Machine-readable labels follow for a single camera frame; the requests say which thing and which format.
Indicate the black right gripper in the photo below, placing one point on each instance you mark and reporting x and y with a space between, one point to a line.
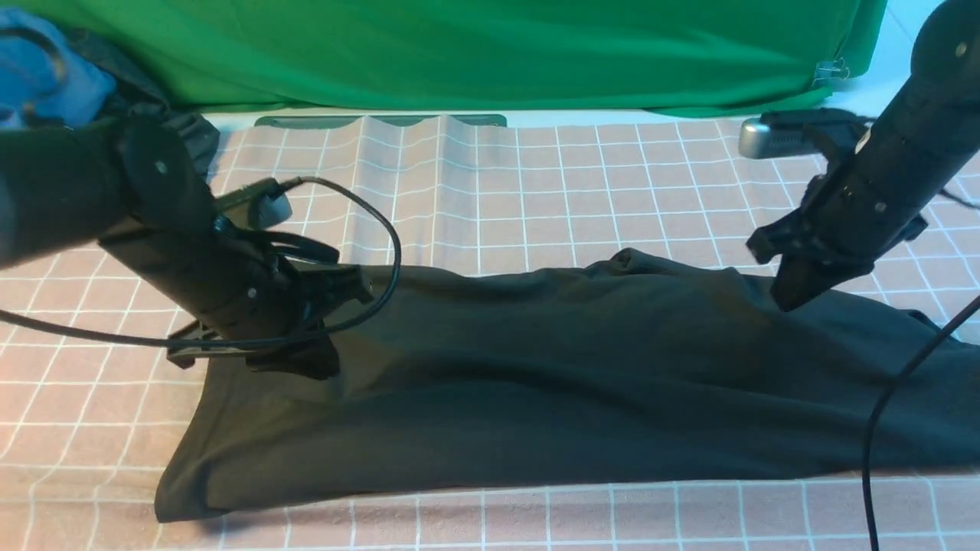
868 200

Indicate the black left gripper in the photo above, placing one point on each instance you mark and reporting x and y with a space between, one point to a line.
247 301

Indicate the dark gray long-sleeve top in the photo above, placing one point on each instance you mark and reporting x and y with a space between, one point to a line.
633 369

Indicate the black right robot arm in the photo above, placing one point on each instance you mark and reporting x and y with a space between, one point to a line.
937 107

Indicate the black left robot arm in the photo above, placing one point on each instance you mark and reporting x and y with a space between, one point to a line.
62 188

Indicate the metal binder clip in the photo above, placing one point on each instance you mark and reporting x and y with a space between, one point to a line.
830 70

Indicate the pink checkered tablecloth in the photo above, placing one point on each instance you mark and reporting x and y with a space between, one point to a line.
87 428

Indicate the green backdrop cloth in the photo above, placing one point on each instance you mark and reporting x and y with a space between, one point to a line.
679 58

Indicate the dark gray crumpled garment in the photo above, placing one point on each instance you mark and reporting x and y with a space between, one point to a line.
138 93

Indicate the blue crumpled garment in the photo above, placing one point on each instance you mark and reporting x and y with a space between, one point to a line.
43 81

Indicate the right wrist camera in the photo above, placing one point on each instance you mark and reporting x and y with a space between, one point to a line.
782 133

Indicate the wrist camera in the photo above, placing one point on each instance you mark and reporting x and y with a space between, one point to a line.
782 133
258 206

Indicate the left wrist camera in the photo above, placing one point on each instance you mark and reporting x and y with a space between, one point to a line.
258 206

